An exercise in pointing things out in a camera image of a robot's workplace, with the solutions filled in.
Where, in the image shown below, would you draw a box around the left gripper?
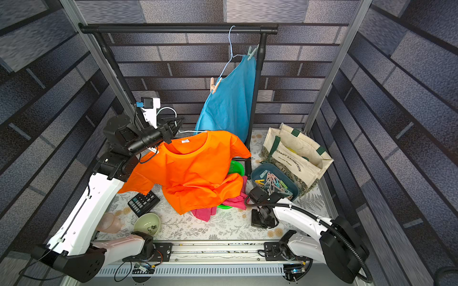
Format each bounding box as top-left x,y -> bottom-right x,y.
126,116 -> 186,158

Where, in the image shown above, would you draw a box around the white plastic hanger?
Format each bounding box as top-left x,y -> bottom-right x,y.
156,107 -> 207,137

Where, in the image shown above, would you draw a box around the pink garment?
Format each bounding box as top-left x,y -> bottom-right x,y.
191,176 -> 248,222

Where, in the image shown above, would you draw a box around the orange garment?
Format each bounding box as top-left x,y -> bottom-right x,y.
119,131 -> 251,215

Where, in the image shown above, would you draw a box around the beige clothespin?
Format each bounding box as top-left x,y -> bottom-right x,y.
210,77 -> 222,94

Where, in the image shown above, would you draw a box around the blue t-shirt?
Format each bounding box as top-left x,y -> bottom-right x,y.
195,56 -> 256,142

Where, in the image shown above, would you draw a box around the light blue wire hanger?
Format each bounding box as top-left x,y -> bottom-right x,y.
217,25 -> 245,83

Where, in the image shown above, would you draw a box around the white clothespin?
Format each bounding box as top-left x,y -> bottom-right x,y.
247,45 -> 259,61

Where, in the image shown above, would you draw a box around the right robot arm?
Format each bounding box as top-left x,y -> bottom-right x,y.
244,187 -> 373,284

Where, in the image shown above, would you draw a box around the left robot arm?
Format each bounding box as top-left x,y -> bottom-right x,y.
31,114 -> 184,282

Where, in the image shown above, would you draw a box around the teal clothespin tray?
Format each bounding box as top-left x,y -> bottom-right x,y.
251,163 -> 299,201

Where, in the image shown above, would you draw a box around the green plastic laundry basket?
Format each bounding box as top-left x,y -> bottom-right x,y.
218,160 -> 245,210

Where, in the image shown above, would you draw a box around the black calculator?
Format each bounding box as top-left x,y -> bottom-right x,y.
128,191 -> 160,217

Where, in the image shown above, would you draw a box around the green ceramic bowl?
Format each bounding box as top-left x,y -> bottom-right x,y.
134,213 -> 161,237

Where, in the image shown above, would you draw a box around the pink plastic cup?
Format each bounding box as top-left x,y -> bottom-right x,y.
96,213 -> 122,234

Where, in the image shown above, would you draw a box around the black clothes rack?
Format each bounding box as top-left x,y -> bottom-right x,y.
78,23 -> 278,182

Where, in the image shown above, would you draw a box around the black corrugated cable conduit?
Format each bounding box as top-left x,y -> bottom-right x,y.
245,192 -> 373,284

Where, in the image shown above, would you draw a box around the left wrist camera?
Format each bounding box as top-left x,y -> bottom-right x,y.
135,97 -> 161,128

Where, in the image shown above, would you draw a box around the cream tote bag green handles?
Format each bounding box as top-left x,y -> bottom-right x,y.
261,124 -> 333,197

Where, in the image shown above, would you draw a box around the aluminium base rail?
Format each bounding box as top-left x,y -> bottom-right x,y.
67,240 -> 362,280

